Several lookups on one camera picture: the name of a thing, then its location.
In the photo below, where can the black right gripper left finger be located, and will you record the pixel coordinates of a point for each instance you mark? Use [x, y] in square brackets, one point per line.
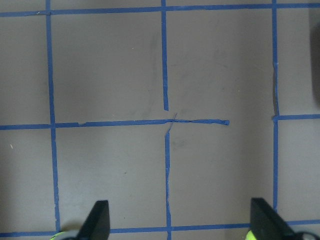
[97, 224]

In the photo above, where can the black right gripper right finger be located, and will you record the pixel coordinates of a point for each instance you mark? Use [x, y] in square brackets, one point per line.
[266, 224]

